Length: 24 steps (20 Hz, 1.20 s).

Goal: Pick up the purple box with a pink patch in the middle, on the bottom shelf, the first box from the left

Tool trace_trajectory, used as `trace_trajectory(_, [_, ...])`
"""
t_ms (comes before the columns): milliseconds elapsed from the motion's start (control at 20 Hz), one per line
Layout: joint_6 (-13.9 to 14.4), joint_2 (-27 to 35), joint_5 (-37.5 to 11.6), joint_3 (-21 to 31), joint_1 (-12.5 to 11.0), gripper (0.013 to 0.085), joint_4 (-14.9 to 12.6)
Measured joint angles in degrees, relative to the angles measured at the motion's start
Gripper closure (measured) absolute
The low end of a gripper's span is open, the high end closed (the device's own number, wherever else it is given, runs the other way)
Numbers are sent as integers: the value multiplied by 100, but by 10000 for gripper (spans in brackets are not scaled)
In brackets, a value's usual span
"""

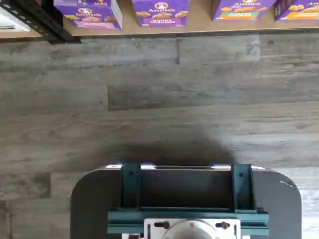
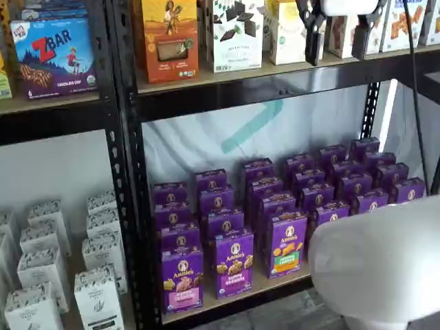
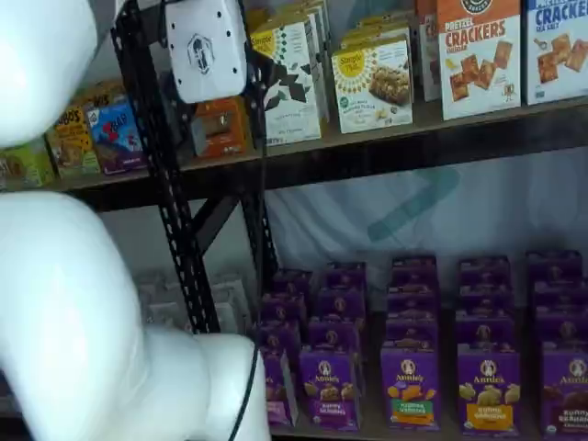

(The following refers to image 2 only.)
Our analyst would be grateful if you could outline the purple Annie's snack box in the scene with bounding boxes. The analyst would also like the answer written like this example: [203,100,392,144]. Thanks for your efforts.
[154,202,194,228]
[250,177,285,201]
[241,158,276,184]
[375,163,410,187]
[390,177,426,204]
[258,192,297,221]
[293,169,326,190]
[319,144,348,166]
[350,137,381,156]
[205,208,245,239]
[363,152,397,170]
[339,173,373,197]
[199,187,236,216]
[301,184,336,208]
[159,221,201,252]
[152,181,188,208]
[331,160,362,180]
[195,168,228,194]
[285,154,316,175]

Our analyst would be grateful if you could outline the black metal shelving unit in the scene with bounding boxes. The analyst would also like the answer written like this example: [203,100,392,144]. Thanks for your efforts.
[0,0,129,330]
[109,0,440,330]

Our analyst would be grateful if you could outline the purple Annie's box pink patch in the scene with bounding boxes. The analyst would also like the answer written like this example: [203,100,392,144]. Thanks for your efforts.
[161,244,204,314]

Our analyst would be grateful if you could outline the purple Annie's box orange patch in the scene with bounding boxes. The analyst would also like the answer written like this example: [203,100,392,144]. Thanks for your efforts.
[309,201,351,227]

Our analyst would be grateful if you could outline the white printed carton box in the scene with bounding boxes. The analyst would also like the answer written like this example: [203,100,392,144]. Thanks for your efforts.
[87,191,118,216]
[0,209,17,239]
[16,248,70,314]
[85,208,123,242]
[81,233,127,293]
[74,264,125,330]
[0,233,21,286]
[27,199,67,232]
[19,223,72,258]
[4,281,65,330]

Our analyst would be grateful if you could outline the white snack box dark print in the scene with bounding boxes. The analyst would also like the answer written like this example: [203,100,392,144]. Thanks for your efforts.
[419,0,440,46]

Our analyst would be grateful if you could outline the white backdrop sheet teal logo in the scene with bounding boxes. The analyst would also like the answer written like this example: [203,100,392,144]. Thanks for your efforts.
[141,78,399,195]

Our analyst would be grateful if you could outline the sea salt crackers box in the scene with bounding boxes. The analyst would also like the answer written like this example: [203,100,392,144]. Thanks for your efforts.
[379,0,429,53]

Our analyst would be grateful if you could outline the blue purple Zbar box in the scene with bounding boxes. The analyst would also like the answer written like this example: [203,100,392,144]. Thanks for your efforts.
[20,0,87,20]
[10,16,98,100]

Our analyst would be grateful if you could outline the Simple Mills chocolate thins box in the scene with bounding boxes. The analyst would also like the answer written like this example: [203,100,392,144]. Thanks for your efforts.
[207,0,265,74]

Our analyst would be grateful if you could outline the purple Annie's box green patch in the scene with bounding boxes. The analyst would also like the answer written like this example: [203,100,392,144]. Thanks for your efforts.
[265,211,308,280]

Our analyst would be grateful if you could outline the pretzel crackers cheddar box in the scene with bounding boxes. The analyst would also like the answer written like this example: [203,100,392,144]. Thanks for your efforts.
[324,13,382,59]

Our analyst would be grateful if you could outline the Simple Mills yellow bars box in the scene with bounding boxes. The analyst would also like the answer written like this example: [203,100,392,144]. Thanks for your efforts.
[266,0,308,66]

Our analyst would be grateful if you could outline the orange Revival snack box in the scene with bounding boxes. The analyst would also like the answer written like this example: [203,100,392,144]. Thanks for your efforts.
[140,0,200,85]

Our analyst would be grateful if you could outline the purple Annie's box brown bunnies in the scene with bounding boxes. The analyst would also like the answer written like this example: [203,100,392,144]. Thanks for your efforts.
[353,188,390,215]

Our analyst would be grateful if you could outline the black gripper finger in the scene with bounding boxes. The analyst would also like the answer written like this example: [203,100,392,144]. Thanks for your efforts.
[351,0,388,61]
[295,0,327,67]

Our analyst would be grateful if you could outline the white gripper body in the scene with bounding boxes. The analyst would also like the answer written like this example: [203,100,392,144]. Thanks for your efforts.
[321,0,380,17]

